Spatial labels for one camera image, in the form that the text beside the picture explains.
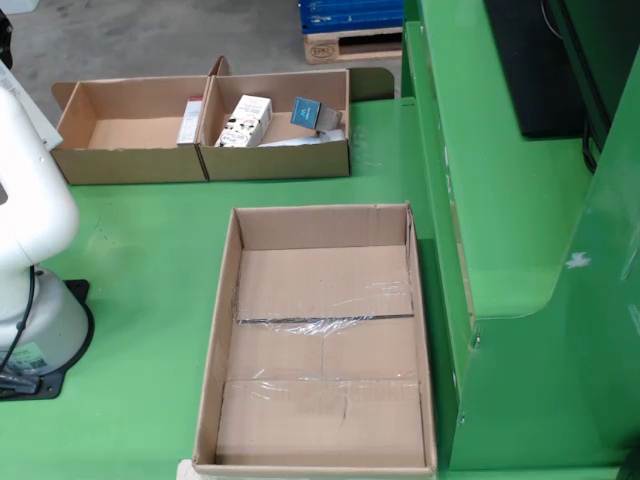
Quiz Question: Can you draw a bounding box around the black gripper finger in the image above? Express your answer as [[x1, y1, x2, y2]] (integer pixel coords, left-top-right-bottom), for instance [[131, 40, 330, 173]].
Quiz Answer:
[[0, 9, 14, 71]]

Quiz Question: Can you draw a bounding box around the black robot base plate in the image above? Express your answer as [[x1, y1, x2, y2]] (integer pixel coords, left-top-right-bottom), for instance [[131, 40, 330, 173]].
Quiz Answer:
[[0, 279, 96, 401]]

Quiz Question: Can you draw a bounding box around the green metal cabinet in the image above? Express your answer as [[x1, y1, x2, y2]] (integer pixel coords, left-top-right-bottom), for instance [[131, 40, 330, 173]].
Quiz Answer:
[[399, 0, 640, 472]]

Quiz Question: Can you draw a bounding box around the wooden pallet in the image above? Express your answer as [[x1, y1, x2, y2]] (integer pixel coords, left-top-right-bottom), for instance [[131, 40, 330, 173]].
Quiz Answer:
[[302, 27, 404, 66]]

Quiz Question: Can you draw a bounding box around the large shallow cardboard tray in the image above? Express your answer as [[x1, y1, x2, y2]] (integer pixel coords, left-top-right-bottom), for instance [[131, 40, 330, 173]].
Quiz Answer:
[[192, 201, 439, 476]]

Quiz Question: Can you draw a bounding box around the black cabinet cable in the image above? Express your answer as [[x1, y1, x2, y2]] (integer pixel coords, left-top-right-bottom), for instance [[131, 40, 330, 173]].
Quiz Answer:
[[581, 124, 600, 175]]

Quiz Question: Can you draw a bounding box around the white box black spot print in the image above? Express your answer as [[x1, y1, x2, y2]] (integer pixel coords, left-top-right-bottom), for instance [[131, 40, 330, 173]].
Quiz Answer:
[[213, 94, 274, 150]]

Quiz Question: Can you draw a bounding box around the open brown cardboard box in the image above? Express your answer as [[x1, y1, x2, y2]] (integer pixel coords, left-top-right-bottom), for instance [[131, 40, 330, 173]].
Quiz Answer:
[[197, 56, 352, 182], [49, 74, 211, 187]]

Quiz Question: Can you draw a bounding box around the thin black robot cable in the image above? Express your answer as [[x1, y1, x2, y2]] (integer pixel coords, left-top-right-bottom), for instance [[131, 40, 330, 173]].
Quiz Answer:
[[0, 264, 37, 374]]

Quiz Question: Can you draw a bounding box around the slim white pink box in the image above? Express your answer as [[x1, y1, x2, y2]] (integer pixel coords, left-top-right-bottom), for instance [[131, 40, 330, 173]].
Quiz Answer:
[[175, 97, 205, 147]]

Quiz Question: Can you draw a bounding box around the small blue logo box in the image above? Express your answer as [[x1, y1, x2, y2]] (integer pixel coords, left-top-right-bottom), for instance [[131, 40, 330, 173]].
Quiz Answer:
[[289, 96, 345, 132]]

